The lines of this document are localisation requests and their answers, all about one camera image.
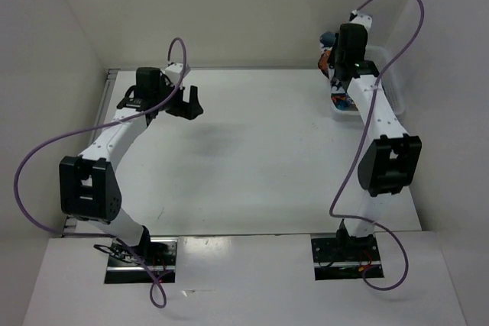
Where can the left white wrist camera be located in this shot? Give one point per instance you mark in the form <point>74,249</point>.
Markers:
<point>174,72</point>

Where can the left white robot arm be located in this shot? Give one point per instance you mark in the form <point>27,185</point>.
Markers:
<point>133,115</point>

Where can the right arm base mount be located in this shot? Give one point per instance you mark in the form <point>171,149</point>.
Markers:
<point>334,260</point>

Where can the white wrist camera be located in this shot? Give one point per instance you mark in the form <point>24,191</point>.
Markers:
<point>360,18</point>
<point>174,72</point>

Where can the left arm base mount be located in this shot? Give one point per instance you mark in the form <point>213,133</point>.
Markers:
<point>123,268</point>

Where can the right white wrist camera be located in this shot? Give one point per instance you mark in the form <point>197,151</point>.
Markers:
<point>360,18</point>

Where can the aluminium table edge rail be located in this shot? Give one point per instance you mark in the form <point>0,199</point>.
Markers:
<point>88,187</point>

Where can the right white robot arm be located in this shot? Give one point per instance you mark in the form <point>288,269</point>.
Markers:
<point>389,154</point>

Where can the white plastic basket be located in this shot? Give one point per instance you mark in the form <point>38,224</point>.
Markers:
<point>390,84</point>

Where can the patterned blue orange shorts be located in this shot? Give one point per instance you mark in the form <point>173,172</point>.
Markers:
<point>340,98</point>

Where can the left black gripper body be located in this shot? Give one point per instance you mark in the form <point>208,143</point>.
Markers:
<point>166,88</point>

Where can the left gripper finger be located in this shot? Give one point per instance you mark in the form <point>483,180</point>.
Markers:
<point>195,107</point>
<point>178,107</point>

